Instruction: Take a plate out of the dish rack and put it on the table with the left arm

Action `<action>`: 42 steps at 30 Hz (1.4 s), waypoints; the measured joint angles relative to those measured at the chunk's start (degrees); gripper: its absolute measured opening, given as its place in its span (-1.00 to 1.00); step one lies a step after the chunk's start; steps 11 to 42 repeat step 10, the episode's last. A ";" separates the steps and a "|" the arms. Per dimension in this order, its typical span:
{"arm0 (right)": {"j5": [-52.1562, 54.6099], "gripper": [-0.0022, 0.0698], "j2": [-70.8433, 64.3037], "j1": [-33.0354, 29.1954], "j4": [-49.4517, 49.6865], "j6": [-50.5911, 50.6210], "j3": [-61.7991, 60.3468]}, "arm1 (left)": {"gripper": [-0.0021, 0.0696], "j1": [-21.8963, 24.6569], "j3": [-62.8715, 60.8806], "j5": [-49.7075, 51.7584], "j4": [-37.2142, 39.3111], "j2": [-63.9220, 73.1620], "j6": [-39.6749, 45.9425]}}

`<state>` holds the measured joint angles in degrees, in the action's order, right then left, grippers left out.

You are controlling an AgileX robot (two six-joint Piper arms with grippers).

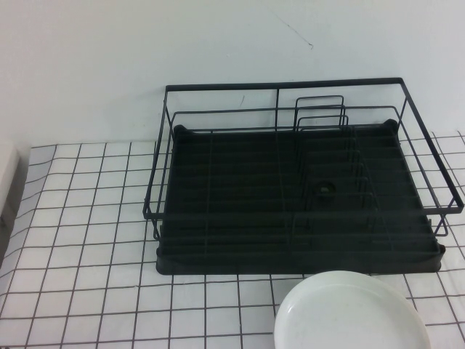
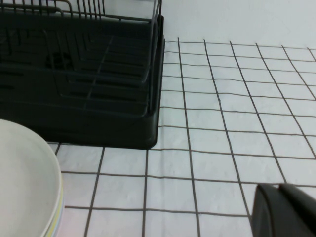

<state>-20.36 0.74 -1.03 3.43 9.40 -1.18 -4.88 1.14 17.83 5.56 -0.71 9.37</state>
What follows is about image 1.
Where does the black wire dish rack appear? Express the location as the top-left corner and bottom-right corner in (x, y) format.
(141, 76), (465, 243)
(155, 119), (446, 276)

